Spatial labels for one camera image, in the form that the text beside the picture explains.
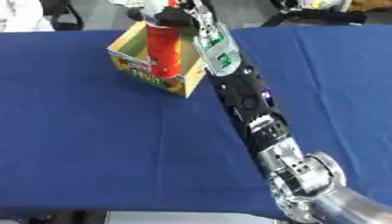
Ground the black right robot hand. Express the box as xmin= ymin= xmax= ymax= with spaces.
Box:
xmin=153 ymin=0 xmax=212 ymax=29

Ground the red cylindrical bottle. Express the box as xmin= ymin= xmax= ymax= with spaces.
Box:
xmin=145 ymin=23 xmax=184 ymax=79

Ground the tan cardboard box green inside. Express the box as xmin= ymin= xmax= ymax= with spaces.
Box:
xmin=105 ymin=20 xmax=208 ymax=99

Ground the black chair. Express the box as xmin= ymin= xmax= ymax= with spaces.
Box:
xmin=38 ymin=0 xmax=86 ymax=32

